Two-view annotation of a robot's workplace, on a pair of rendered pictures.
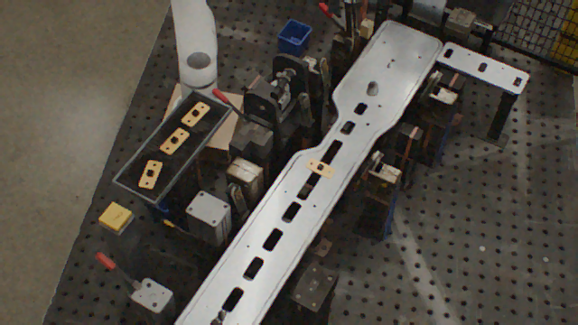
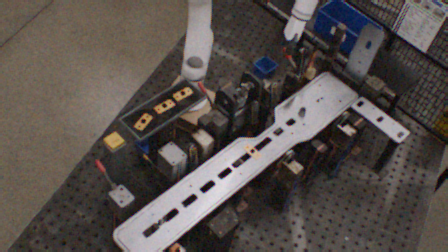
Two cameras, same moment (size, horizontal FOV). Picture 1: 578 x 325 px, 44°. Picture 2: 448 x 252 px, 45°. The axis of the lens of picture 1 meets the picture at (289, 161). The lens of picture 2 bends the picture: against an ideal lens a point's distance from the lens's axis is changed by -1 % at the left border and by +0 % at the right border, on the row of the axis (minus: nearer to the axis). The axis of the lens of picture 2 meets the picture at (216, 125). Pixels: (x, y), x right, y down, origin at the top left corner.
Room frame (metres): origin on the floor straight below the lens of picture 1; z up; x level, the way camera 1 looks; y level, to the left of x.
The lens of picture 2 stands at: (-0.26, -0.13, 2.93)
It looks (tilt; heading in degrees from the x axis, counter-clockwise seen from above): 52 degrees down; 9
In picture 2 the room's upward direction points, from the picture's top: 11 degrees clockwise
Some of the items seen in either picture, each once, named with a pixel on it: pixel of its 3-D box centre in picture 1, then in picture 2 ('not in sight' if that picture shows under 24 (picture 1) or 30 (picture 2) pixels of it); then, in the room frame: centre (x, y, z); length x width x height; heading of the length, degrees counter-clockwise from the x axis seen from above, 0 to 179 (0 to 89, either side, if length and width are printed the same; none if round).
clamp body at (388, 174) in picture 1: (377, 201); (284, 185); (1.14, -0.27, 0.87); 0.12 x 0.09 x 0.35; 62
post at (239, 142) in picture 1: (242, 179); (200, 145); (1.19, 0.14, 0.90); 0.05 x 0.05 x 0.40; 62
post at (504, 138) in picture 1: (503, 111); (387, 152); (1.54, -0.72, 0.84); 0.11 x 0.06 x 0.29; 62
